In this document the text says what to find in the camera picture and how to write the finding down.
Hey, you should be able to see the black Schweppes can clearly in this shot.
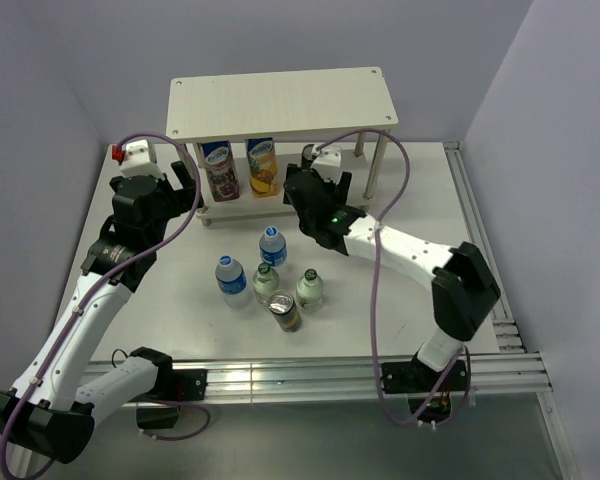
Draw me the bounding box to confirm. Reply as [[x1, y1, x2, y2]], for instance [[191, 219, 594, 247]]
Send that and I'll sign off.
[[267, 290, 302, 333], [301, 144, 315, 170]]

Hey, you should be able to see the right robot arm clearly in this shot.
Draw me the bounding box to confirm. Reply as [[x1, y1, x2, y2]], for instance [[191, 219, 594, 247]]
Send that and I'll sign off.
[[284, 164, 501, 390]]

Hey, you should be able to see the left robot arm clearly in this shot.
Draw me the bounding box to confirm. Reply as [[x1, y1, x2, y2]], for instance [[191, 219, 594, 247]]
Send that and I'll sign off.
[[0, 161, 200, 464]]

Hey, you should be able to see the white two-tier shelf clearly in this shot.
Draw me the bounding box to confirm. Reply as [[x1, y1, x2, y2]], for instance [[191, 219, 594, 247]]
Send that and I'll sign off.
[[166, 66, 399, 226]]

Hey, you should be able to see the pineapple juice carton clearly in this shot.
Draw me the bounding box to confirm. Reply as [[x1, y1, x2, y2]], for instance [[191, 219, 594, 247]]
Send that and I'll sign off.
[[245, 138, 280, 198]]

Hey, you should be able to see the grape juice carton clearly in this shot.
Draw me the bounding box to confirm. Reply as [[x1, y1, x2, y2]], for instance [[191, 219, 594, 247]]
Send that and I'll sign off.
[[200, 141, 240, 202]]

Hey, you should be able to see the rear Pocari water bottle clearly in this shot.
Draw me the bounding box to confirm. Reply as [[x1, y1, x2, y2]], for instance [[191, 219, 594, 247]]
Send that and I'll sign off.
[[259, 226, 287, 267]]

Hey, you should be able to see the pocari water bottle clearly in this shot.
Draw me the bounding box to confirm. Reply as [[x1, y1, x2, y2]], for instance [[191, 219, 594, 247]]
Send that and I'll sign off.
[[259, 226, 287, 267], [215, 255, 249, 309]]

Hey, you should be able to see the right green-cap glass bottle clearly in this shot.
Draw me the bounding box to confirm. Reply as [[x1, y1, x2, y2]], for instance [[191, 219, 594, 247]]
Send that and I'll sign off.
[[296, 268, 324, 311]]

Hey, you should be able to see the green-cap glass bottle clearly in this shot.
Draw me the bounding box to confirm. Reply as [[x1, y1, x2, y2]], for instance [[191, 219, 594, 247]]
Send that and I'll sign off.
[[252, 263, 280, 304], [296, 268, 324, 311]]

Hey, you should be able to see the left green-cap glass bottle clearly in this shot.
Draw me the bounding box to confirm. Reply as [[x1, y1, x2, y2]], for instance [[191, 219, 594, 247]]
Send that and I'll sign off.
[[252, 263, 280, 304]]

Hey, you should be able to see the front Pocari water bottle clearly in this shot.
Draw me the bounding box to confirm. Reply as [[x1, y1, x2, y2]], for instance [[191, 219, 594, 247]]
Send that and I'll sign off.
[[215, 255, 249, 309]]

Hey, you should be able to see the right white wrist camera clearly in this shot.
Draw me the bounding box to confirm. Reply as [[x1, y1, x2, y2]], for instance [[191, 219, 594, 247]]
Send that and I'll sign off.
[[311, 145, 342, 183]]

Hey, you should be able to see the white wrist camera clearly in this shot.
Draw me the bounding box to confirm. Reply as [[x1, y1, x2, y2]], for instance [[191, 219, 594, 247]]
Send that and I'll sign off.
[[111, 139, 163, 179], [311, 145, 342, 183]]

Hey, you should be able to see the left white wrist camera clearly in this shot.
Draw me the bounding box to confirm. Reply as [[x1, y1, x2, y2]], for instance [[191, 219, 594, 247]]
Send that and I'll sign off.
[[111, 139, 163, 179]]

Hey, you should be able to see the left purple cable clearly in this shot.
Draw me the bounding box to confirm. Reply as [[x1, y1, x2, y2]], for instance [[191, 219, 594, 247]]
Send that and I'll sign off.
[[0, 131, 204, 480]]

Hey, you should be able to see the aluminium front rail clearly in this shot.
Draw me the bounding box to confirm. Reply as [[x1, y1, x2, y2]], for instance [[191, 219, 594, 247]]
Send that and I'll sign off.
[[79, 352, 554, 407]]

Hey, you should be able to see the aluminium rail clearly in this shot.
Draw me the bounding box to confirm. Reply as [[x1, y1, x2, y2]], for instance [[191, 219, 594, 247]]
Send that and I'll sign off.
[[443, 142, 527, 353], [79, 352, 554, 407]]

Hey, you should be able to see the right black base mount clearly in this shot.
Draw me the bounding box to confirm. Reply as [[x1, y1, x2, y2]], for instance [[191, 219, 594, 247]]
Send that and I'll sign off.
[[380, 358, 471, 423]]

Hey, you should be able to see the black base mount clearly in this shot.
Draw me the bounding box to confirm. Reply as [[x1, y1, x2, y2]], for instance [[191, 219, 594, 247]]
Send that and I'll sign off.
[[380, 358, 471, 423], [136, 369, 207, 431]]

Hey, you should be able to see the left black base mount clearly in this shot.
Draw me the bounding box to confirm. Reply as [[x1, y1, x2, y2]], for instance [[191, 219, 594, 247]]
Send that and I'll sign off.
[[136, 369, 207, 431]]

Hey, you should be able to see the aluminium right side rail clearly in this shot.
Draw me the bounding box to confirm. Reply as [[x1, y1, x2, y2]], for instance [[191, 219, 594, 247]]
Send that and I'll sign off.
[[443, 142, 527, 353]]

